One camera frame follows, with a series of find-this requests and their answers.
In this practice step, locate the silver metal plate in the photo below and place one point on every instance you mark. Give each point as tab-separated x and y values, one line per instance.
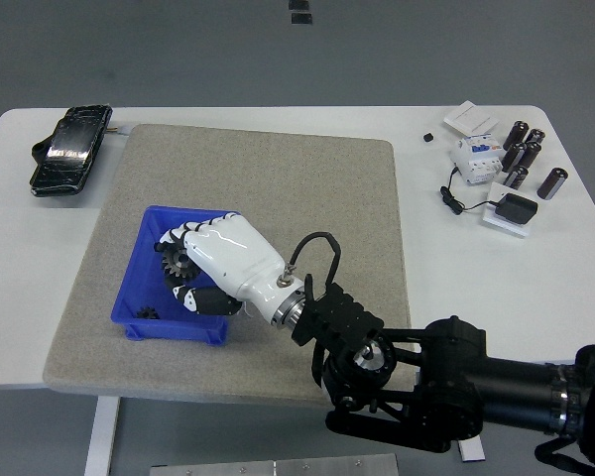
277	467

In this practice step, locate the grey-brown mat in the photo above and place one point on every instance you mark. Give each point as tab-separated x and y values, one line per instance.
277	188

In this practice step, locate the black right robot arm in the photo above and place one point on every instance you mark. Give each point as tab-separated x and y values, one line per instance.
456	357

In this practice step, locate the dark brown capacitor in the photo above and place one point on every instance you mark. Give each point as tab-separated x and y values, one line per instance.
529	154
534	136
553	183
515	177
511	154
517	133

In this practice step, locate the black wrapped device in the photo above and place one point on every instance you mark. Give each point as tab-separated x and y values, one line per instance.
69	149

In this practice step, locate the large black gear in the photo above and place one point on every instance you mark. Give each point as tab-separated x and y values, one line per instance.
178	265

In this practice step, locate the white table leg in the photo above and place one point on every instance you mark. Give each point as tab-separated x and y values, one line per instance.
101	436
472	450

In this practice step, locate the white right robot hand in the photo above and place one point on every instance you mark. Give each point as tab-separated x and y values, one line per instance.
233	253

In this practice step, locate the blue plastic box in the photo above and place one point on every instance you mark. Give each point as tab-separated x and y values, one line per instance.
139	277

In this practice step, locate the small black gear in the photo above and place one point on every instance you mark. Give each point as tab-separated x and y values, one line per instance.
147	313

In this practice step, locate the small black cube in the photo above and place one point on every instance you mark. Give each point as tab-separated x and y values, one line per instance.
428	137

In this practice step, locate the white flat plate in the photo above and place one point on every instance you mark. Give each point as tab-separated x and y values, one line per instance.
498	220

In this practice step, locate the white circuit breaker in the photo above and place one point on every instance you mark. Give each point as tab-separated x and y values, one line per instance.
476	161

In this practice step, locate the white switch panel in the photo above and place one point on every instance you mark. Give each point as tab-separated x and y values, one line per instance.
470	118

